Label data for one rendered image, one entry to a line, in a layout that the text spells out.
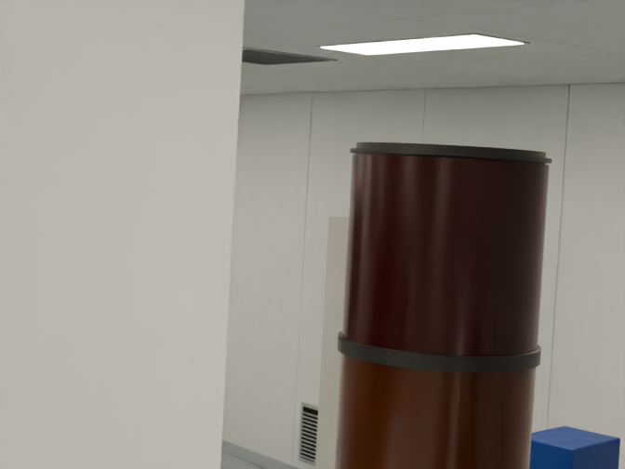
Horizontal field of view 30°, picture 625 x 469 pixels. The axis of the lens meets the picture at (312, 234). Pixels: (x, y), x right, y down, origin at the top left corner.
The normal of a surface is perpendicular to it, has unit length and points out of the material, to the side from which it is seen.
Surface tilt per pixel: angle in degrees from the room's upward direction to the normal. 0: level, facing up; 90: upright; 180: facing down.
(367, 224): 90
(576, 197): 90
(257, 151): 90
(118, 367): 90
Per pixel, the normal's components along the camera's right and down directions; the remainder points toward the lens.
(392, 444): -0.48, 0.02
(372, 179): -0.83, -0.02
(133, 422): 0.62, 0.07
